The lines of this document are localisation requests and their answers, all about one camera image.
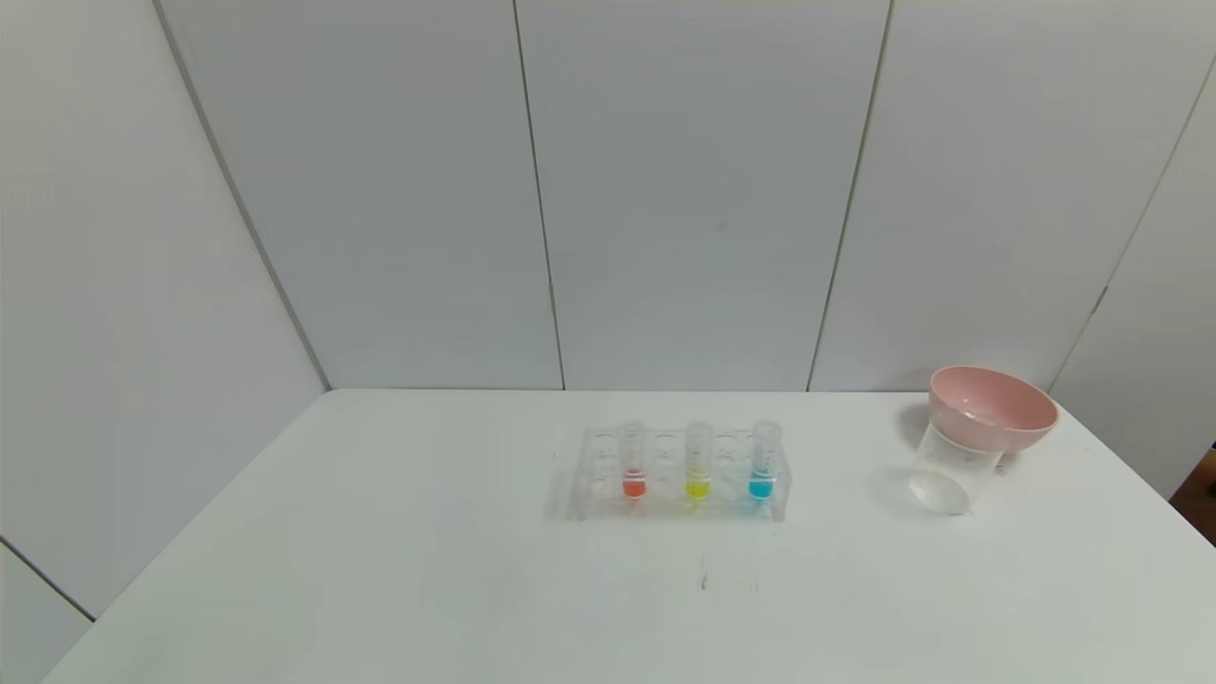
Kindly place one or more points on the test tube with blue pigment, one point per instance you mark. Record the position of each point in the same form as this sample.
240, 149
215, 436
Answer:
762, 475

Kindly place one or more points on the clear plastic test tube rack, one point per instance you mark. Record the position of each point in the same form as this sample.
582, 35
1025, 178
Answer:
665, 503

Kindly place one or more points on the clear plastic beaker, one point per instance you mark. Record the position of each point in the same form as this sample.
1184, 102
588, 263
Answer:
950, 475

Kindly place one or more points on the pink bowl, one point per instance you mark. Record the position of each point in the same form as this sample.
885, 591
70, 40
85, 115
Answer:
997, 408

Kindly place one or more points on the test tube with yellow pigment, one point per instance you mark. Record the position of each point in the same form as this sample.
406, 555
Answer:
697, 475

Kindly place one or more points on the test tube with red pigment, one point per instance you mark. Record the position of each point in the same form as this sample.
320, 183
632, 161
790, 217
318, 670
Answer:
633, 475

